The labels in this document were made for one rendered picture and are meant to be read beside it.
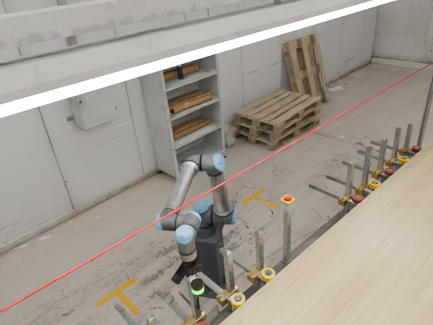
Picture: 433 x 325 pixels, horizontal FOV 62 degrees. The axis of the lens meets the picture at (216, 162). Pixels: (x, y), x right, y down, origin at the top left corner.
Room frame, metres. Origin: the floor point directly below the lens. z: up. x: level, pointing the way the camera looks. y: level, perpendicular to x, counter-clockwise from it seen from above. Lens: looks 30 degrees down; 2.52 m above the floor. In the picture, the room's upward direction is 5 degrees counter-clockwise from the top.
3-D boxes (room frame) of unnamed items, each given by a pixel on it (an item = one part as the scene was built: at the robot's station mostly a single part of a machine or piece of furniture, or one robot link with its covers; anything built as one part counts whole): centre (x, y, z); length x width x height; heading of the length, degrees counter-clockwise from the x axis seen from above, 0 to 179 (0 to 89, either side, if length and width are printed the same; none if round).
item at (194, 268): (1.39, 0.18, 1.15); 0.09 x 0.08 x 0.12; 130
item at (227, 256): (1.45, -0.01, 0.92); 0.04 x 0.04 x 0.48; 40
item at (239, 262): (1.66, -0.11, 0.82); 0.44 x 0.03 x 0.04; 40
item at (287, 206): (1.77, -0.41, 1.18); 0.07 x 0.07 x 0.08; 40
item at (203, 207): (2.29, 0.14, 0.79); 0.17 x 0.15 x 0.18; 76
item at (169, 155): (4.44, 0.34, 0.78); 0.90 x 0.45 x 1.55; 132
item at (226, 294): (1.43, 0.00, 0.84); 0.14 x 0.06 x 0.05; 130
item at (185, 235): (1.38, 0.19, 1.32); 0.10 x 0.09 x 0.12; 166
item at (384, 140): (2.57, -1.36, 0.91); 0.04 x 0.04 x 0.48; 40
